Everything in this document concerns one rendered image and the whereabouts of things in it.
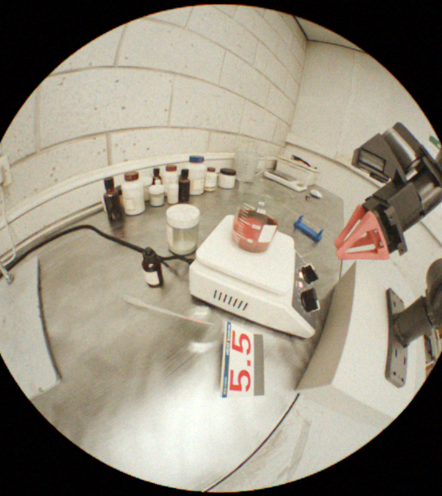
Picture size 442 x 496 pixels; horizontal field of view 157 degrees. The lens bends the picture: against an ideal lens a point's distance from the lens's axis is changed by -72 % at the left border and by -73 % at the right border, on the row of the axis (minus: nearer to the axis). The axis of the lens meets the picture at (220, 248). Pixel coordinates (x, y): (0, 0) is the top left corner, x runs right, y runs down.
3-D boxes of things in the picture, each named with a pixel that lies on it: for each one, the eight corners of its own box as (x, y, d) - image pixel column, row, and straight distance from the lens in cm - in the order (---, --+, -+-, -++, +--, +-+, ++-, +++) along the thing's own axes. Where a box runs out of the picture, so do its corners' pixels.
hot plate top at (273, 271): (292, 241, 28) (294, 237, 28) (287, 298, 19) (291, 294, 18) (227, 217, 28) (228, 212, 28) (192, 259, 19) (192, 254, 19)
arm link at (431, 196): (397, 173, 26) (423, 150, 30) (390, 186, 32) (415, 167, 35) (424, 220, 26) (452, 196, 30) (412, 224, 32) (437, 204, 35)
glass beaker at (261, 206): (276, 243, 25) (298, 192, 21) (261, 268, 20) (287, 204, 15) (237, 224, 26) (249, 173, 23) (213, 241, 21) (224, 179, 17)
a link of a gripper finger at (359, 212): (327, 241, 23) (383, 204, 23) (325, 225, 29) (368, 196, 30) (346, 279, 26) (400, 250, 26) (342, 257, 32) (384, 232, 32)
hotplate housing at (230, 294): (308, 283, 35) (329, 255, 31) (305, 342, 28) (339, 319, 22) (210, 245, 34) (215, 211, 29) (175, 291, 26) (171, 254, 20)
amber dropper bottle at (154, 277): (153, 270, 29) (147, 238, 24) (167, 277, 28) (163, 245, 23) (142, 281, 28) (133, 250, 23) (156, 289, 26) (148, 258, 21)
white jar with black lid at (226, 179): (222, 189, 64) (225, 172, 62) (214, 183, 70) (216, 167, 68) (236, 188, 68) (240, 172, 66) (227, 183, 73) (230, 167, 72)
